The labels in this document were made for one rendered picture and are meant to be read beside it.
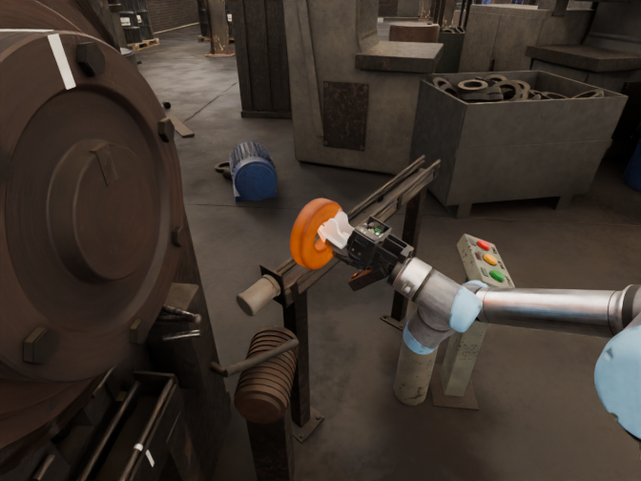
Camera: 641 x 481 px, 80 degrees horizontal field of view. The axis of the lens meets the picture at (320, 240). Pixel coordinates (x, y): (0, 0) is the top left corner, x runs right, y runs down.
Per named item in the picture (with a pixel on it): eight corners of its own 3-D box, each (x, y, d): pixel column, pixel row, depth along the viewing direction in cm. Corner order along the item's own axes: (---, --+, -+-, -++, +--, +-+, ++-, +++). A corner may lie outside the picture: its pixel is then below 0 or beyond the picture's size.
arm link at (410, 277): (421, 285, 79) (404, 308, 73) (402, 273, 80) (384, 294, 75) (437, 261, 74) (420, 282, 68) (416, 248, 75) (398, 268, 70)
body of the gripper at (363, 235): (368, 213, 78) (420, 243, 74) (357, 242, 84) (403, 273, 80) (348, 228, 73) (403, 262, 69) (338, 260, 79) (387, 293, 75)
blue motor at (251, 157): (236, 211, 260) (229, 163, 240) (231, 177, 305) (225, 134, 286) (280, 205, 266) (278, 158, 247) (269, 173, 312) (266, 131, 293)
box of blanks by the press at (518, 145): (441, 221, 248) (465, 97, 205) (398, 170, 316) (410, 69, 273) (583, 209, 262) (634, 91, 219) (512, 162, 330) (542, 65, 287)
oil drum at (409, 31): (383, 106, 480) (390, 25, 430) (382, 94, 529) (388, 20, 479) (431, 108, 475) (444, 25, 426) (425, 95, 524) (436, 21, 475)
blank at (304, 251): (309, 274, 90) (320, 280, 88) (278, 246, 77) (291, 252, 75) (341, 219, 93) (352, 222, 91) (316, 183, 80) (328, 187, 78)
